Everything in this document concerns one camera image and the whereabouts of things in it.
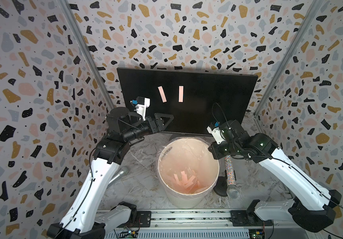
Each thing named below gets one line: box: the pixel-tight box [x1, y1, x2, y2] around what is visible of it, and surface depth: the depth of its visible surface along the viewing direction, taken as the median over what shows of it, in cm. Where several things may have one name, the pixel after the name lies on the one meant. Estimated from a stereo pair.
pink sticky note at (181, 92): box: [178, 85, 184, 103], surface depth 70 cm
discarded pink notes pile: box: [173, 170, 200, 191], surface depth 80 cm
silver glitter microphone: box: [224, 154, 240, 200], surface depth 69 cm
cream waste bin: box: [157, 138, 220, 209], surface depth 73 cm
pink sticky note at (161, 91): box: [157, 85, 168, 103], surface depth 71 cm
